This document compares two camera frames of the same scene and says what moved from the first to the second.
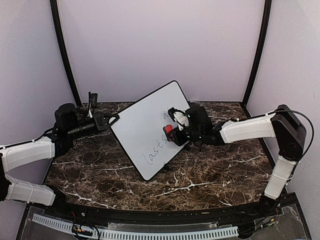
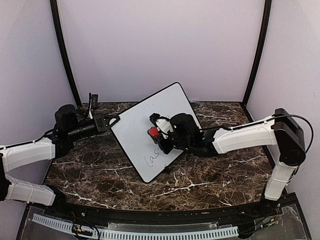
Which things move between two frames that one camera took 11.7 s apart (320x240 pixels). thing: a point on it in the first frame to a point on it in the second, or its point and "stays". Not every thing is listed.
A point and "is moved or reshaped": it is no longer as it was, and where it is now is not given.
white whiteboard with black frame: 140,128 stays
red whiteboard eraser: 168,128 is moved or reshaped
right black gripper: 175,132 to 165,149
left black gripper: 100,121 stays
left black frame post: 63,41 stays
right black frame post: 265,21 stays
